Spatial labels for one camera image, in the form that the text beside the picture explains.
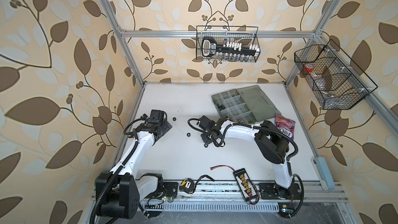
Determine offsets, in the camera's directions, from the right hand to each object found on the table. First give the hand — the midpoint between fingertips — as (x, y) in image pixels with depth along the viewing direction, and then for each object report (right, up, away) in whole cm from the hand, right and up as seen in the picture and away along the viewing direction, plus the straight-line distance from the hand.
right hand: (207, 138), depth 92 cm
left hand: (-25, +7, -7) cm, 27 cm away
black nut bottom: (-1, -3, -3) cm, 5 cm away
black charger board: (+19, -18, -16) cm, 31 cm away
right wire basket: (+62, +30, -17) cm, 71 cm away
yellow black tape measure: (-10, -18, -18) cm, 27 cm away
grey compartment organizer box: (+27, +20, +14) cm, 36 cm away
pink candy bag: (+48, +8, +2) cm, 49 cm away
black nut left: (-12, +2, +2) cm, 12 cm away
